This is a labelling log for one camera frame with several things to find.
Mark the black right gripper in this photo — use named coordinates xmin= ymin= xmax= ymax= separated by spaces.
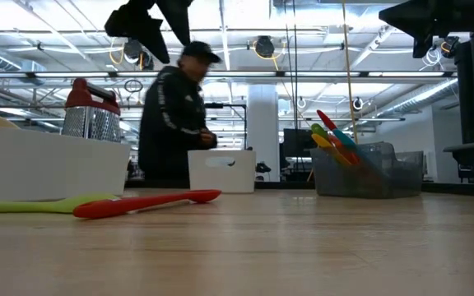
xmin=379 ymin=0 xmax=474 ymax=58

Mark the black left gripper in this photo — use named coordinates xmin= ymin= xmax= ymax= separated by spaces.
xmin=104 ymin=0 xmax=195 ymax=65

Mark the blue silicone spatula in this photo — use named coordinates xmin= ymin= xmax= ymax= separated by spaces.
xmin=331 ymin=128 xmax=360 ymax=153

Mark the green silicone spatula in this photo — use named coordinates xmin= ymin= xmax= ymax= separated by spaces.
xmin=309 ymin=122 xmax=332 ymax=143

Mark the orange silicone spatula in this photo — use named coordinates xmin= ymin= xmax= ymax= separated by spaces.
xmin=326 ymin=134 xmax=362 ymax=166

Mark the yellow silicone spatula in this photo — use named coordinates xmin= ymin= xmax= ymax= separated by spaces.
xmin=309 ymin=132 xmax=353 ymax=168

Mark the grey translucent plastic bin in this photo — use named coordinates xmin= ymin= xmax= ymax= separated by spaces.
xmin=309 ymin=141 xmax=424 ymax=200

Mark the red silicone spoon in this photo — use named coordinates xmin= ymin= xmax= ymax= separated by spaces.
xmin=72 ymin=188 xmax=223 ymax=220

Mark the light green silicone spoon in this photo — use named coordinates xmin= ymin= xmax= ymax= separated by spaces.
xmin=0 ymin=192 xmax=119 ymax=215

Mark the person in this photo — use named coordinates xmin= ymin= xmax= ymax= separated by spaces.
xmin=137 ymin=39 xmax=224 ymax=182

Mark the long light bar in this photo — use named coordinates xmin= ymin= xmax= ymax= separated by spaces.
xmin=0 ymin=71 xmax=458 ymax=80

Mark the white square pillar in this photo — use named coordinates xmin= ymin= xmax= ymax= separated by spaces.
xmin=247 ymin=84 xmax=281 ymax=183

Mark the glossy white plastic bin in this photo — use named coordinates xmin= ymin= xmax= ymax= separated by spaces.
xmin=187 ymin=150 xmax=258 ymax=194

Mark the dark background screen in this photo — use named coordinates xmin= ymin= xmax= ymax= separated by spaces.
xmin=282 ymin=128 xmax=313 ymax=170

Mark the frosted white plastic bin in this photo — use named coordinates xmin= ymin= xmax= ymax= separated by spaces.
xmin=0 ymin=126 xmax=132 ymax=202

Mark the large black ceiling cable reel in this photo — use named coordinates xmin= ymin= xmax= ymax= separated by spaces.
xmin=123 ymin=37 xmax=145 ymax=63
xmin=254 ymin=35 xmax=276 ymax=59
xmin=441 ymin=35 xmax=461 ymax=59

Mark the black cable ring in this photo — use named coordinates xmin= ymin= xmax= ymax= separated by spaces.
xmin=123 ymin=78 xmax=144 ymax=95

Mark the yellow hanging cable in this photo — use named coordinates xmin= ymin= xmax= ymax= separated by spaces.
xmin=341 ymin=0 xmax=360 ymax=146

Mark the red-handled steel box grater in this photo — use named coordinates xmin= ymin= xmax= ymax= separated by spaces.
xmin=60 ymin=77 xmax=122 ymax=144

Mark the black frame stand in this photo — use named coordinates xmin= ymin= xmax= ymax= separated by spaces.
xmin=203 ymin=102 xmax=249 ymax=151

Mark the black aluminium rig frame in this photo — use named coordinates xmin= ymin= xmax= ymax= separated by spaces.
xmin=123 ymin=179 xmax=474 ymax=197

